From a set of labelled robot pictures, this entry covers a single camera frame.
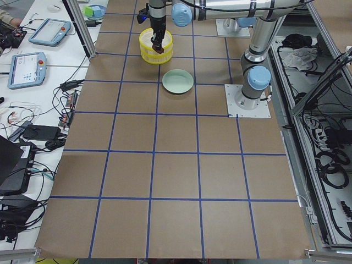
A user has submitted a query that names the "yellow steamer layer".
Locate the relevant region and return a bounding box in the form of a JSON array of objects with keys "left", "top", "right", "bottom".
[
  {"left": 139, "top": 28, "right": 173, "bottom": 57},
  {"left": 141, "top": 50, "right": 173, "bottom": 65}
]

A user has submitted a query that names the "light green plate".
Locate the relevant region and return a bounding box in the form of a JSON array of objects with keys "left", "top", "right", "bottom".
[{"left": 162, "top": 69, "right": 194, "bottom": 94}]

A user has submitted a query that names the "black power adapter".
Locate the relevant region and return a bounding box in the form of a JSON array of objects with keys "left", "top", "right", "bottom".
[{"left": 85, "top": 20, "right": 97, "bottom": 27}]

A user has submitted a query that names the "blue plate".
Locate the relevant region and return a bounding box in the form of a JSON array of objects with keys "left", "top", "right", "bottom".
[{"left": 83, "top": 4, "right": 106, "bottom": 20}]

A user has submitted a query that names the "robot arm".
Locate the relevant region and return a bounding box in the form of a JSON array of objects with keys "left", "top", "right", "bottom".
[
  {"left": 225, "top": 17, "right": 256, "bottom": 30},
  {"left": 137, "top": 0, "right": 307, "bottom": 110}
]

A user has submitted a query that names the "aluminium frame post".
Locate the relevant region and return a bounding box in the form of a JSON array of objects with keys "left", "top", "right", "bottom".
[{"left": 62, "top": 0, "right": 96, "bottom": 59}]

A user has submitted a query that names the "white crumpled cloth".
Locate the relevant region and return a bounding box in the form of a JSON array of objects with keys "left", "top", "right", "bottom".
[{"left": 283, "top": 47, "right": 318, "bottom": 71}]

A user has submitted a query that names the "upper teach pendant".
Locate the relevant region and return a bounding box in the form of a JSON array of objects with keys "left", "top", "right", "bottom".
[{"left": 29, "top": 19, "right": 71, "bottom": 47}]

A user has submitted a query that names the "blue foam block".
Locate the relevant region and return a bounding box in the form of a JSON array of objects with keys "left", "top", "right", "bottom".
[{"left": 92, "top": 5, "right": 103, "bottom": 17}]

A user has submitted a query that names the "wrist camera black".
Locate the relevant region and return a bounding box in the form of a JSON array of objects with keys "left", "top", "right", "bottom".
[{"left": 137, "top": 8, "right": 149, "bottom": 24}]

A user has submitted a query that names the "dark brown bun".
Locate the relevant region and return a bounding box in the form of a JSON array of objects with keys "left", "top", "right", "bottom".
[{"left": 153, "top": 47, "right": 164, "bottom": 54}]

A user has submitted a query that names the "black laptop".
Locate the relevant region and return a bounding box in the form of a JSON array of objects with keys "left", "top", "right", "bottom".
[{"left": 1, "top": 136, "right": 36, "bottom": 196}]

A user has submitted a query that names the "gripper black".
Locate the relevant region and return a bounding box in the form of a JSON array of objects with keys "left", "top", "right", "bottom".
[{"left": 150, "top": 16, "right": 166, "bottom": 50}]

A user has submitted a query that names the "teach pendant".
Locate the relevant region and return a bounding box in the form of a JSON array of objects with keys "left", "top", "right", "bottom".
[
  {"left": 29, "top": 19, "right": 71, "bottom": 47},
  {"left": 8, "top": 52, "right": 47, "bottom": 90}
]

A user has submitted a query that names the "lower teach pendant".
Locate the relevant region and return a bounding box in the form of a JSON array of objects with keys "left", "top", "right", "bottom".
[{"left": 8, "top": 52, "right": 47, "bottom": 90}]

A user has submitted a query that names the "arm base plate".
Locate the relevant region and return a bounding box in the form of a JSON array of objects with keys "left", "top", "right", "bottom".
[
  {"left": 216, "top": 19, "right": 250, "bottom": 38},
  {"left": 224, "top": 84, "right": 271, "bottom": 119}
]

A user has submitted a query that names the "green foam block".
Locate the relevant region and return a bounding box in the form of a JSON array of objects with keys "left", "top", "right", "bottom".
[{"left": 83, "top": 6, "right": 94, "bottom": 17}]

